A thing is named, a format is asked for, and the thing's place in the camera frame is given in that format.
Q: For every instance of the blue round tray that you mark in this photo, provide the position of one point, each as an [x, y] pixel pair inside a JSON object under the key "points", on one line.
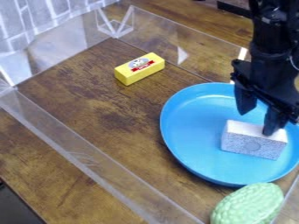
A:
{"points": [[193, 120]]}

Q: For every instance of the white speckled block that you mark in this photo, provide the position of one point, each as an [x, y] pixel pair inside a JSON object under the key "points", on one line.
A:
{"points": [[244, 138]]}

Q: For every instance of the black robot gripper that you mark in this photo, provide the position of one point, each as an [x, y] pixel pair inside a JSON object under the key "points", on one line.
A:
{"points": [[266, 78]]}

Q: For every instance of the yellow toy block with label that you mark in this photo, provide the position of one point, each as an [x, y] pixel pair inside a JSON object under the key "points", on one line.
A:
{"points": [[139, 68]]}

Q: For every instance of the clear acrylic enclosure wall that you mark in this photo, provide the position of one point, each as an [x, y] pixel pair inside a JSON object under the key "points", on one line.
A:
{"points": [[82, 150]]}

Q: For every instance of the green bumpy toy vegetable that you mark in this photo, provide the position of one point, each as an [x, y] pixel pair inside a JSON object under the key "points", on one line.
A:
{"points": [[252, 205]]}

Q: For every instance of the black bar on table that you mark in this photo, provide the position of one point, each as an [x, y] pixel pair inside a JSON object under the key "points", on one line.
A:
{"points": [[230, 7]]}

